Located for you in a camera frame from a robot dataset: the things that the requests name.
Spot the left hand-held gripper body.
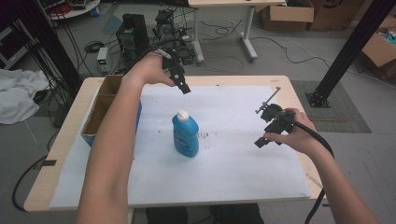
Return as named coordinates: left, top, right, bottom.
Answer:
left=161, top=49, right=186, bottom=84

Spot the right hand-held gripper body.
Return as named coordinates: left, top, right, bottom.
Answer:
left=254, top=86, right=297, bottom=135

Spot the blue bottle with white cap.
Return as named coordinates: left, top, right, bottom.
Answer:
left=171, top=109, right=200, bottom=159

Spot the cardboard box with blue side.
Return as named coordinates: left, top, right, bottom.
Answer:
left=80, top=74, right=143, bottom=147

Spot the person's left hand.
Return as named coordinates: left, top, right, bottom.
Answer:
left=122, top=52, right=177, bottom=88

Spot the person's right hand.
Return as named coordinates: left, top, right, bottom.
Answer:
left=263, top=107, right=319, bottom=155

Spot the white mat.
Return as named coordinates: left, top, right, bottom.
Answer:
left=49, top=84, right=312, bottom=209

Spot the black equipment on floor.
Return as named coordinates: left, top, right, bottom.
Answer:
left=152, top=8, right=197, bottom=66

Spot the black computer tower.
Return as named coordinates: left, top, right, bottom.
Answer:
left=115, top=13, right=150, bottom=62

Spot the grey floor mat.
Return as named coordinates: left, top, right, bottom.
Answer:
left=290, top=79, right=373, bottom=134

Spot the small white power supply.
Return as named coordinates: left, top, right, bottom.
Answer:
left=95, top=46, right=110, bottom=75

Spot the white desk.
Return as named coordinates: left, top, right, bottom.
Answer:
left=187, top=0, right=287, bottom=64

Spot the open cardboard box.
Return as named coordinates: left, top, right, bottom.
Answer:
left=261, top=0, right=316, bottom=33

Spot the round white table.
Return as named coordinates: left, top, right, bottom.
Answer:
left=46, top=0, right=102, bottom=21

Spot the closed cardboard box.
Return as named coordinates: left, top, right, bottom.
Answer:
left=306, top=0, right=366, bottom=33

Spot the cardboard box with blue contents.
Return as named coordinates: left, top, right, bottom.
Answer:
left=361, top=14, right=396, bottom=69

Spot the white cloth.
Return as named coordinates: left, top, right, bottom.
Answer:
left=0, top=68, right=51, bottom=126

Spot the thick black gripper cable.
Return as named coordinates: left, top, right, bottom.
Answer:
left=290, top=119, right=336, bottom=224

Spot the white floor cable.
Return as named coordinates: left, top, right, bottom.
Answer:
left=248, top=23, right=396, bottom=90

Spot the black metal stand post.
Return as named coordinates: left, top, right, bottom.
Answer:
left=8, top=0, right=84, bottom=92
left=304, top=0, right=396, bottom=108

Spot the black floor cable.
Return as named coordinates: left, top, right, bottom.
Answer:
left=11, top=154, right=49, bottom=213

